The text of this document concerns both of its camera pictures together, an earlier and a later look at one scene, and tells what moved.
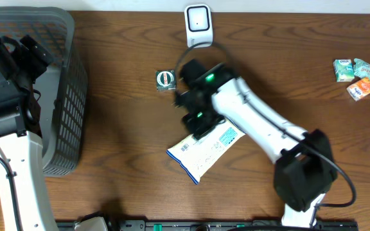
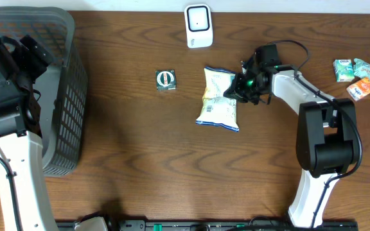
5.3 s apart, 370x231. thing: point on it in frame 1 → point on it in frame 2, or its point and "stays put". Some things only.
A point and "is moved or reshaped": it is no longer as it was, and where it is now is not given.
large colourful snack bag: [194, 156] is moved or reshaped
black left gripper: [36, 52] stays put
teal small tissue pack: [343, 70] stays put
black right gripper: [197, 129] → [234, 91]
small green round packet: [166, 80] stays put
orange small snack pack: [361, 89] stays put
